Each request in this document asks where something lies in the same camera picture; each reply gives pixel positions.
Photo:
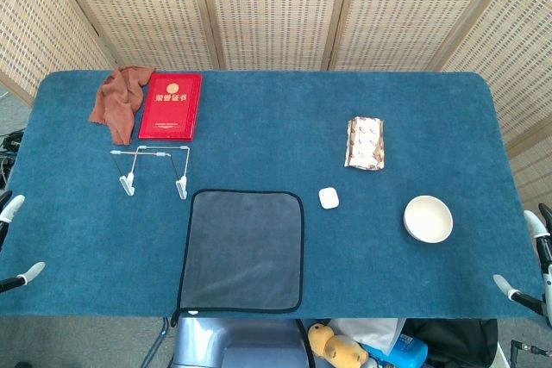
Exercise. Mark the white round bowl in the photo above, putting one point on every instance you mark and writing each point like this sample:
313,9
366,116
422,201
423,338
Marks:
428,219

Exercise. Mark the silver blue robot base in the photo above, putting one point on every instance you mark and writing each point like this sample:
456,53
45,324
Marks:
241,342

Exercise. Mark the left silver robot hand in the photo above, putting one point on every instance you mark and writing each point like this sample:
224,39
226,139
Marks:
15,204

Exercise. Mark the grey and blue cloth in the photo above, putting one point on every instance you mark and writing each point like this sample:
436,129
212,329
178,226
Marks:
241,251

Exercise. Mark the red certificate book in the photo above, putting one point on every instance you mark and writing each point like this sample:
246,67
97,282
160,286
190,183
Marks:
172,105

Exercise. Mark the black fabric bag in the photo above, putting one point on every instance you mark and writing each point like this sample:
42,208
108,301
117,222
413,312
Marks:
457,340

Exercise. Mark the white earbuds case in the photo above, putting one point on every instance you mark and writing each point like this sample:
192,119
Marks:
328,198

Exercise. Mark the gold foil snack packet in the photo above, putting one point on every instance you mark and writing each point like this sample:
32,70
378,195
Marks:
364,144

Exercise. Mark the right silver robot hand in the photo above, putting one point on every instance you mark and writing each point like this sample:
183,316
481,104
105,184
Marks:
535,223

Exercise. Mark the white plastic bag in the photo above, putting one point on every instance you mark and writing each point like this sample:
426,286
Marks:
371,331

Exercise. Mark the blue plastic bottle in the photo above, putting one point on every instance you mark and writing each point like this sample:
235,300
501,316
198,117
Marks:
407,348

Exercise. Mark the yellow plush toy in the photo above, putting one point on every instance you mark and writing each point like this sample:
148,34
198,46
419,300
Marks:
332,346

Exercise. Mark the blue carpet table mat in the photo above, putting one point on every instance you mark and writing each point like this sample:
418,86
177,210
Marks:
276,135

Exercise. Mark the brown crumpled cloth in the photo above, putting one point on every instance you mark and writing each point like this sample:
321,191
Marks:
118,105

